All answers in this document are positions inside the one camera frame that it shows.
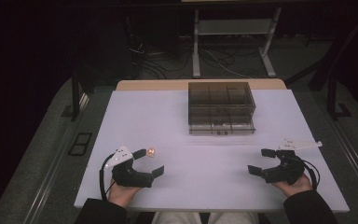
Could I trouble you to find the person's left leg light trousers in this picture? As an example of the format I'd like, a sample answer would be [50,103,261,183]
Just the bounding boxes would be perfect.
[151,211,202,224]

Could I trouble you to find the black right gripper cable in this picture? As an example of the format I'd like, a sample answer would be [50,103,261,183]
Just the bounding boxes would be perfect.
[301,158,322,191]

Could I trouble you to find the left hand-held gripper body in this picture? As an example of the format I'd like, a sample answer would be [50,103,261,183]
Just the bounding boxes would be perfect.
[104,144,154,189]

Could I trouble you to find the person's right hand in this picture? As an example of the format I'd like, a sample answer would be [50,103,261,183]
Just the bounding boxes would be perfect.
[271,173,313,199]

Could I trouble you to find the person's leg light trousers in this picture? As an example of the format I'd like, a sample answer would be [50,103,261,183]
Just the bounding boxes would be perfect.
[207,212,259,224]
[151,211,202,224]

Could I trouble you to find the clear brown drawer organizer box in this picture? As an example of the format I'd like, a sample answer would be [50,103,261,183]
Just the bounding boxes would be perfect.
[187,81,257,136]

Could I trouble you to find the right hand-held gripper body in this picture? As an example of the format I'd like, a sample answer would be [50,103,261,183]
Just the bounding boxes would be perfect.
[262,137,324,186]

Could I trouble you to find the white metal stand frame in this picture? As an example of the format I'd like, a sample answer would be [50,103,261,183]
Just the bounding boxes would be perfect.
[191,7,282,78]

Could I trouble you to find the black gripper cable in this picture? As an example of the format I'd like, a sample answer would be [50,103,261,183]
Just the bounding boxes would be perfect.
[301,158,322,191]
[98,153,117,202]

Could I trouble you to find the person's right leg light trousers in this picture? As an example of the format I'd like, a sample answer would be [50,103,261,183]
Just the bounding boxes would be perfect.
[207,212,259,224]

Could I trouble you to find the person's left hand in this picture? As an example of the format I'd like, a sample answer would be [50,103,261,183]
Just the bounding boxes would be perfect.
[107,178,143,208]

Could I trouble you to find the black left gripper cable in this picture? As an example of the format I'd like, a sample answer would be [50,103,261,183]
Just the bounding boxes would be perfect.
[98,153,117,202]

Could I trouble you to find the black metal stand leg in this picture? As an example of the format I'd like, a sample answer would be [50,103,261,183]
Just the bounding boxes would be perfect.
[60,69,91,122]
[326,73,352,121]

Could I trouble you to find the tangle of floor cables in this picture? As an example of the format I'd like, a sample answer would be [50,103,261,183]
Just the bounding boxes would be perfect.
[127,29,253,80]

